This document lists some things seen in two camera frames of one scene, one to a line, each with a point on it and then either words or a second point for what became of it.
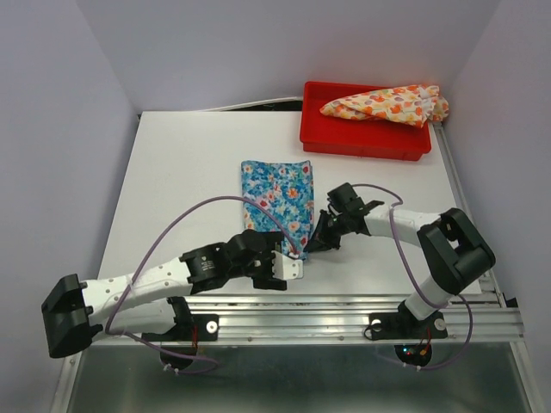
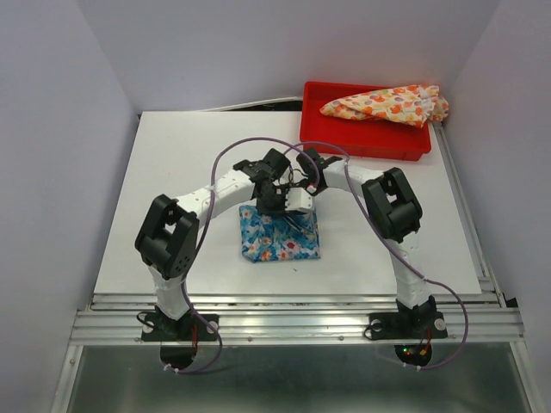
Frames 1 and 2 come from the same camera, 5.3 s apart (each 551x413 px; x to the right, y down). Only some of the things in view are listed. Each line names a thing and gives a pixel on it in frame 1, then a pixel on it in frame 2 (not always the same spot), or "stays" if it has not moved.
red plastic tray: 367,138 stays
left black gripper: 265,278 → 278,209
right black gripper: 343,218 → 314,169
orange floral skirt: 412,105 stays
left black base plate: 196,328 stays
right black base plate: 405,325 stays
